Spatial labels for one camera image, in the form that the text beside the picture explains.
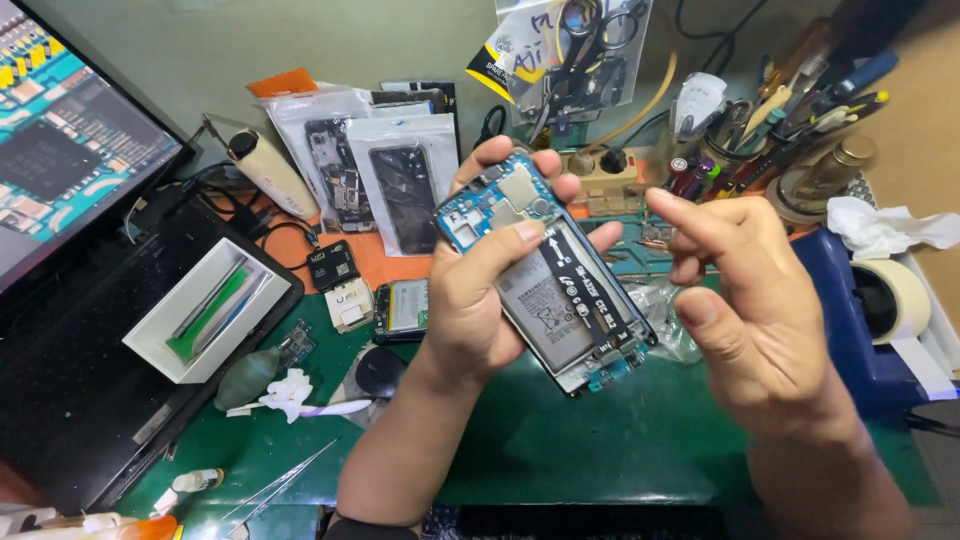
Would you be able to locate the person's right hand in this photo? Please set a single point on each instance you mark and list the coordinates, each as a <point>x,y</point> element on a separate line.
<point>765,322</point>

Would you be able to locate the person's left hand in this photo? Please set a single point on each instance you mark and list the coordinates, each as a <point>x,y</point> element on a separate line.
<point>461,322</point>

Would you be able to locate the smartphone with exposed battery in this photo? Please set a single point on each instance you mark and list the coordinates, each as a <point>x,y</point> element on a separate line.
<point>555,300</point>

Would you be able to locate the opened phone with white battery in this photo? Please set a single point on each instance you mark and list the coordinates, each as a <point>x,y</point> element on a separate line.
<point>405,307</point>

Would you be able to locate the blue plastic box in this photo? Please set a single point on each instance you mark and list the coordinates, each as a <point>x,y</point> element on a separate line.
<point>832,330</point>

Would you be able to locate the black round disc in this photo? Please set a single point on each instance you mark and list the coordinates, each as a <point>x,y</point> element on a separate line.
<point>380,373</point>

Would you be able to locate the crumpled clear plastic bag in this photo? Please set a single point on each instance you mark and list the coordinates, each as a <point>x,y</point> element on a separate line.
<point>660,307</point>

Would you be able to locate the small white adapter box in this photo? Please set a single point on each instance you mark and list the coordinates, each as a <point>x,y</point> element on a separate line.
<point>349,304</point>

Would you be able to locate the black card reader box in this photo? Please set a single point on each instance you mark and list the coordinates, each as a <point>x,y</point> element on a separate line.
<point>334,266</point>

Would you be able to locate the plastic bag with black cover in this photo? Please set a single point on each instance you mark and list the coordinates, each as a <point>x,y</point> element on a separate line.
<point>405,195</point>

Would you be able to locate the small metal tools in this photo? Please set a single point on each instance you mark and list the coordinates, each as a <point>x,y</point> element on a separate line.
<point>649,244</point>

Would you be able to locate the masking tape roll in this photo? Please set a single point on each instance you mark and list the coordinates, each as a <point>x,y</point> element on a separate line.
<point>904,292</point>

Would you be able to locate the white stick with purple tip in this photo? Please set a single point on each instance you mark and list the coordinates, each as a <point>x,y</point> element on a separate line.
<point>337,408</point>

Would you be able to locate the brass bottle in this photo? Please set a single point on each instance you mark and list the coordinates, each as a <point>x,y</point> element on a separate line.
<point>825,176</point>

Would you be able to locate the green work mat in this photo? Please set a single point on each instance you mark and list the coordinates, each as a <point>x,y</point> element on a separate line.
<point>562,450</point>

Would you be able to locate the small blue circuit board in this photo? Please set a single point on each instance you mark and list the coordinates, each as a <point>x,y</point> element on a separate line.
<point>298,343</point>

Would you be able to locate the crumpled white tissue piece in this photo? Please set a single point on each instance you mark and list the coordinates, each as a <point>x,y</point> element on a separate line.
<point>287,394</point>

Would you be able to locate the tool holder full of tools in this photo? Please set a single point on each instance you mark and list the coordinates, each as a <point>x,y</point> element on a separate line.
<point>787,120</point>

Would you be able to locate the beige power strip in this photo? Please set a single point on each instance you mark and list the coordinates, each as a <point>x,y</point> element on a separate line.
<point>607,180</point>

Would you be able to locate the grey-green rubber air blower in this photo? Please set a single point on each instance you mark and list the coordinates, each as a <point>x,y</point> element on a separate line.
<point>247,379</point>

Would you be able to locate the white handheld tool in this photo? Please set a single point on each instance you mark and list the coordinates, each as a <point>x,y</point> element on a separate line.
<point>697,105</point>

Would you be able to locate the black flat packet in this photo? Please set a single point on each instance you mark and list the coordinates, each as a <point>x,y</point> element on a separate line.
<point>420,94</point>

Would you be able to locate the cream cylindrical handheld device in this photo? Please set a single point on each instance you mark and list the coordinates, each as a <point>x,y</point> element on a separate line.
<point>274,176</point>

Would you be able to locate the silver metal tweezers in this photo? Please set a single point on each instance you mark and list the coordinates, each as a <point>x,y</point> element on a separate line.
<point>281,484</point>

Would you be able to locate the green plastic pry strip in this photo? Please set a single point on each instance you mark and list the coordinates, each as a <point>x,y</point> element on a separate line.
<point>202,319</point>

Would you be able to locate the grey metal pry tool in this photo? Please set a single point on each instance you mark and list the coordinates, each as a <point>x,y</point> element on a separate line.
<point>202,300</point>

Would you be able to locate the yellow and black packet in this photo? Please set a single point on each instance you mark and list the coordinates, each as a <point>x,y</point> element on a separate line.
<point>499,64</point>

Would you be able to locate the clear bag with scissors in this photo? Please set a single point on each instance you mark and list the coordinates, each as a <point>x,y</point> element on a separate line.
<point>592,60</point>

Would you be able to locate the orange card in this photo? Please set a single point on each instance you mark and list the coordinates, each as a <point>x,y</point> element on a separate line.
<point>283,82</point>

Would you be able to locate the small clear dropper bottle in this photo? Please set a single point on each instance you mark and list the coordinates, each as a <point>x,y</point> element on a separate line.
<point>196,480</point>

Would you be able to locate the white rectangular tray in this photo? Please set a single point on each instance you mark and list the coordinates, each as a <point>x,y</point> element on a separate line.
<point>150,341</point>

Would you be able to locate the black laptop base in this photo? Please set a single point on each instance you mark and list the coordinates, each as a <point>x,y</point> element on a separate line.
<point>75,405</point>

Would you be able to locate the orange and white tube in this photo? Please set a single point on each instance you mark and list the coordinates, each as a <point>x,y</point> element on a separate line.
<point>112,529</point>

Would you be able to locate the laptop screen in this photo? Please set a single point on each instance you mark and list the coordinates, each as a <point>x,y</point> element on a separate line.
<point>67,135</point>

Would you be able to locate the plastic bag with phone frame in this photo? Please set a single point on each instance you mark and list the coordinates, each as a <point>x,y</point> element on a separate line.
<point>334,172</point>

